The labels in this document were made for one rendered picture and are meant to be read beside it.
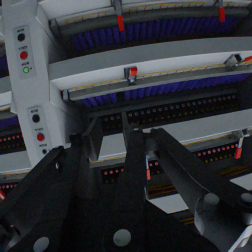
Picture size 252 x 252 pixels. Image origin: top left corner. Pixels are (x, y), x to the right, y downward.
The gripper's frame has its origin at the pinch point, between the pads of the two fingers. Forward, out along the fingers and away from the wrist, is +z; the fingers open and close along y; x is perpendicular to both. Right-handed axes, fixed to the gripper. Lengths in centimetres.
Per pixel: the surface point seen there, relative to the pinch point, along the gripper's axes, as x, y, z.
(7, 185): -24, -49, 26
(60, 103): 2.9, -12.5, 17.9
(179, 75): 4.3, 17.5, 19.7
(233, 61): 6.3, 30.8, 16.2
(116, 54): 11.1, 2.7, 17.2
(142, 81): 4.3, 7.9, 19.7
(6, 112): 3.6, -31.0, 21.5
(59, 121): -0.7, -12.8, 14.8
